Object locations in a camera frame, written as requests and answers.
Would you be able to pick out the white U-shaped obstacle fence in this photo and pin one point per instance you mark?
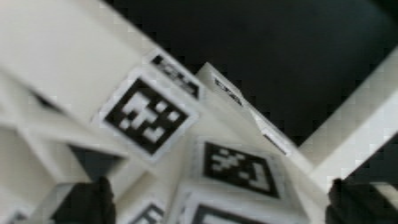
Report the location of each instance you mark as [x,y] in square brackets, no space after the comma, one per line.
[359,127]

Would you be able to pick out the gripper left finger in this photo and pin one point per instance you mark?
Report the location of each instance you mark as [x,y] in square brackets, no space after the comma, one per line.
[87,207]

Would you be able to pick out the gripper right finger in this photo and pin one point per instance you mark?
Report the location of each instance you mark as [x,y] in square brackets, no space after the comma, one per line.
[363,203]

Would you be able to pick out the white tagged cube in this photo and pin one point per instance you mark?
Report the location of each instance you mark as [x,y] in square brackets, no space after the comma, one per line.
[235,190]

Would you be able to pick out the white chair back frame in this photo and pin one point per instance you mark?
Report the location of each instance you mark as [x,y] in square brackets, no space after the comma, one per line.
[105,109]

